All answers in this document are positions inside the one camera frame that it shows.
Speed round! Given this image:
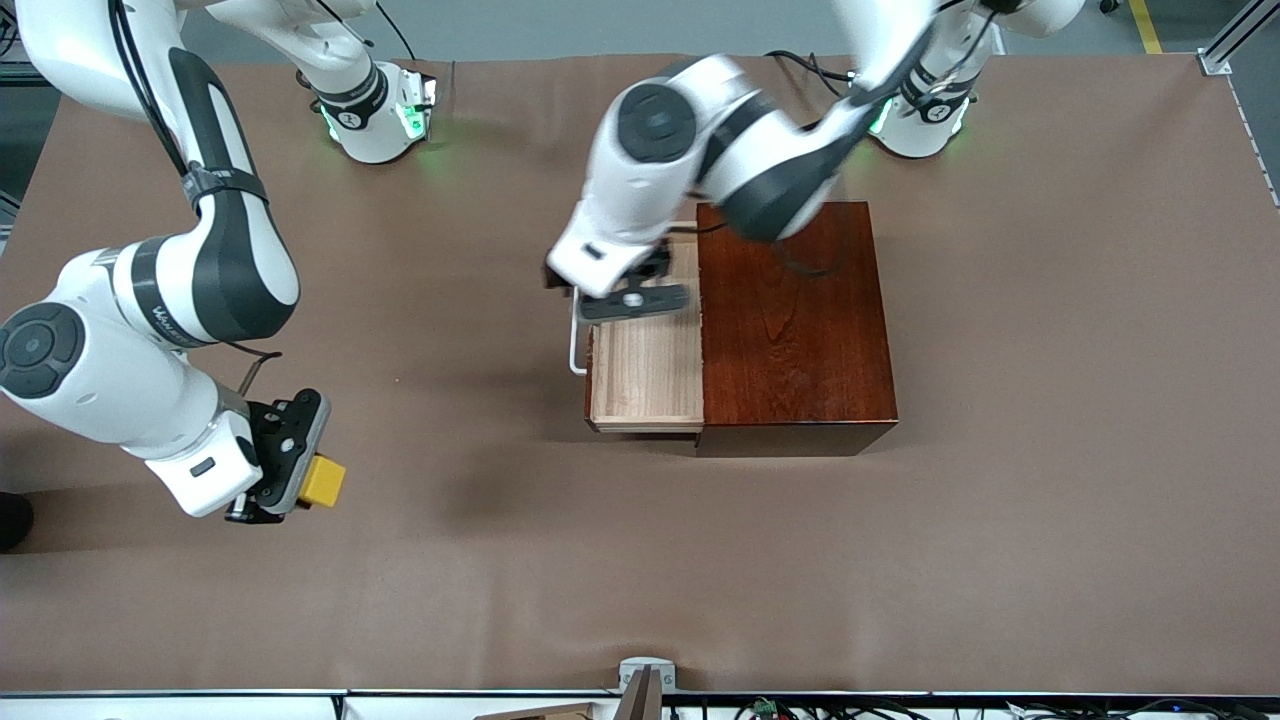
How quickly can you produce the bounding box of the black round object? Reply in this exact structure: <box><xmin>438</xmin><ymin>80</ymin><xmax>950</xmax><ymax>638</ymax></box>
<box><xmin>0</xmin><ymin>492</ymin><xmax>35</xmax><ymax>553</ymax></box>

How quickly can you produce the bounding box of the yellow cube block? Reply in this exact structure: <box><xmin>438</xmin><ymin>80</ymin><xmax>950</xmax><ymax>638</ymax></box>
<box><xmin>300</xmin><ymin>454</ymin><xmax>348</xmax><ymax>510</ymax></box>

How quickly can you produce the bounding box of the dark brown wooden cabinet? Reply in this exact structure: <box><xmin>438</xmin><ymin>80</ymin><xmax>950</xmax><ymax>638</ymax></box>
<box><xmin>695</xmin><ymin>200</ymin><xmax>900</xmax><ymax>459</ymax></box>

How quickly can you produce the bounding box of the grey camera post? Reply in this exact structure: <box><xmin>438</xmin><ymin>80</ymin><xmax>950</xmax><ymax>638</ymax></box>
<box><xmin>612</xmin><ymin>667</ymin><xmax>664</xmax><ymax>720</ymax></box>

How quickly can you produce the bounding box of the tan cardboard piece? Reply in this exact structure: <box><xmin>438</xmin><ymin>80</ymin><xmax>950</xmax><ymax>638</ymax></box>
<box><xmin>474</xmin><ymin>702</ymin><xmax>597</xmax><ymax>720</ymax></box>

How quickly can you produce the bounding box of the grey metal bracket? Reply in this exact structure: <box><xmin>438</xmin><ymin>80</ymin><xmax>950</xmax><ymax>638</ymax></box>
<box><xmin>617</xmin><ymin>656</ymin><xmax>677</xmax><ymax>693</ymax></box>

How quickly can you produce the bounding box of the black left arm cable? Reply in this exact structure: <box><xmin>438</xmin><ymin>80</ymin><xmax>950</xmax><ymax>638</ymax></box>
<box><xmin>690</xmin><ymin>0</ymin><xmax>961</xmax><ymax>281</ymax></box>

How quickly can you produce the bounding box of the aluminium extrusion bar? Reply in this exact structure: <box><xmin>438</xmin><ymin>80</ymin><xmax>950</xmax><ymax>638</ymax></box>
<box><xmin>1197</xmin><ymin>0</ymin><xmax>1280</xmax><ymax>78</ymax></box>

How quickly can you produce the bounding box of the light wood drawer white handle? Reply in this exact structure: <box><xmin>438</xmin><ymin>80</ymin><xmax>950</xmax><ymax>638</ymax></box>
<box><xmin>568</xmin><ymin>215</ymin><xmax>707</xmax><ymax>435</ymax></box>

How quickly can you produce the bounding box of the brown table cover sheet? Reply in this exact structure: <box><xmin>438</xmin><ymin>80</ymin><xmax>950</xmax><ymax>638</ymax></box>
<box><xmin>0</xmin><ymin>52</ymin><xmax>1280</xmax><ymax>696</ymax></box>

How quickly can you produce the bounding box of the black base cable bundle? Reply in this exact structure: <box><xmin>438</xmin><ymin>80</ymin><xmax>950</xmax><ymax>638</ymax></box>
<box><xmin>765</xmin><ymin>48</ymin><xmax>863</xmax><ymax>103</ymax></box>

